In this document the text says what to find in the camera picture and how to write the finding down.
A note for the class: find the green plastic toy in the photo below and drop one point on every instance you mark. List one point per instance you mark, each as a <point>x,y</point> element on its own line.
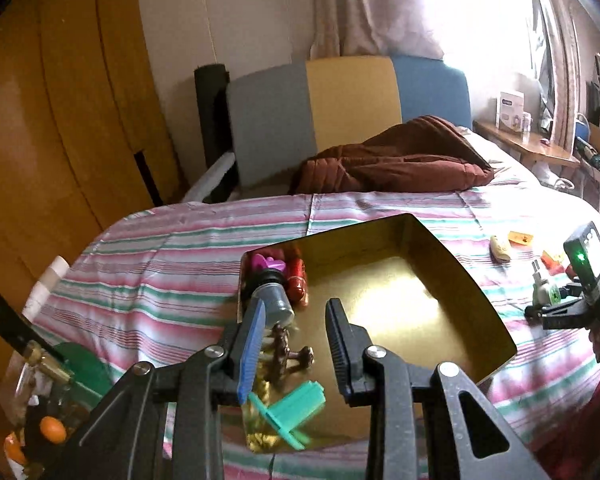
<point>290,410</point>

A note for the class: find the red plastic toy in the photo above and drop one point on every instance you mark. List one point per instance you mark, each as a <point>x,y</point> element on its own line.
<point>297,280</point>

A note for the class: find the wooden wardrobe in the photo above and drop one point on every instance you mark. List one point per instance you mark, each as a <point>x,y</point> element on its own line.
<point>55,135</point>

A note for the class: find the wooden side shelf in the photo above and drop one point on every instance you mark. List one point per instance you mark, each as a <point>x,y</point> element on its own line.
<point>525,146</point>

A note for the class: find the orange tag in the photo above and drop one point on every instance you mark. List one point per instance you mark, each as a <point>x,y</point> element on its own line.
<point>522,236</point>

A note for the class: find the white bed rail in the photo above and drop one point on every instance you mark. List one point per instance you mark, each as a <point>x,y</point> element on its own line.
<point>210,177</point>

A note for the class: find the striped bed blanket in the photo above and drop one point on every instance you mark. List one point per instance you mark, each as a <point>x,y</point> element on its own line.
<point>170,270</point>

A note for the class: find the pale patterned curtain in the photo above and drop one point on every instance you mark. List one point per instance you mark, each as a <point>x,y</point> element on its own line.
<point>375,5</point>

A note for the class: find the purple plastic toy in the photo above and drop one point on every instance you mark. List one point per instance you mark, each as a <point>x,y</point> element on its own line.
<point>267,262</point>

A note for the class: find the white carton box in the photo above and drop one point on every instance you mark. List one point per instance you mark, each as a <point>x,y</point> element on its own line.
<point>510,110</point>

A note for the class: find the white bed sheet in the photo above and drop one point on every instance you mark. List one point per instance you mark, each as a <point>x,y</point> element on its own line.
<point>505,160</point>

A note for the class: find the green round mat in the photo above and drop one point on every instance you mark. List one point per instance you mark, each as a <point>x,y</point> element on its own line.
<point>82,367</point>

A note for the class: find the black rolled mat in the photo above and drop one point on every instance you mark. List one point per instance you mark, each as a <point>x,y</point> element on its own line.
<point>210,110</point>

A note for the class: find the orange fruit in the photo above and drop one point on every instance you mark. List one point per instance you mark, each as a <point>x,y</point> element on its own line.
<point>52,430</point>

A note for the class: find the black upright stand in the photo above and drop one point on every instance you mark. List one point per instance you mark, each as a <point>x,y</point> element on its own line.
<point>10,322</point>

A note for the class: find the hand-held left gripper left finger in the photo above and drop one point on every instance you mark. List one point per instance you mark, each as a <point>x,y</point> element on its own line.
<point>250,355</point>

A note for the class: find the brown blanket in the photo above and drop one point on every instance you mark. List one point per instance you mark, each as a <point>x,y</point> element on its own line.
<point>395,160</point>

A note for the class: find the cream oblong object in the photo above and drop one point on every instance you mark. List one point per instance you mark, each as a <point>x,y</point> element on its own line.
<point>500,249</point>

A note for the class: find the brown pine cone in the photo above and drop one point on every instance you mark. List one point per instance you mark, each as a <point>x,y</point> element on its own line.
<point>285,355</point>

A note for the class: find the white green bottle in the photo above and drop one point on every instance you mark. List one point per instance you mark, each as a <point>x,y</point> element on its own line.
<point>544,285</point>

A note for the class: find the sheer side curtain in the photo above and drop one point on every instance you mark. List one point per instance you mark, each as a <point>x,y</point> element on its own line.
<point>555,60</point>

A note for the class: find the bright window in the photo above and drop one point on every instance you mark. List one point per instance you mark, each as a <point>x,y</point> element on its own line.
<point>475,10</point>

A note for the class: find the grey yellow blue headboard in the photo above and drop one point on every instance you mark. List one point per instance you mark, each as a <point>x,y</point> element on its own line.
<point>340,105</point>

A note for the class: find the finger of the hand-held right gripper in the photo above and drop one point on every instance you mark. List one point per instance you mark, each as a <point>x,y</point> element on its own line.
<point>562,315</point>

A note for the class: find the grey capped bottle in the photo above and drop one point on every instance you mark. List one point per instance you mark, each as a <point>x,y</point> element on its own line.
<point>275,302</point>

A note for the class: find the blue jug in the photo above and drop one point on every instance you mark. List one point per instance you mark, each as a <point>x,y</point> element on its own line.
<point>582,130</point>

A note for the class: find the gold metal tray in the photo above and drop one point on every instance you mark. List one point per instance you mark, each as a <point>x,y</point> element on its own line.
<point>410,305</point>

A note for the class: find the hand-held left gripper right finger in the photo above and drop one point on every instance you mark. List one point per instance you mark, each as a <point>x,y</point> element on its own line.
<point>341,350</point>

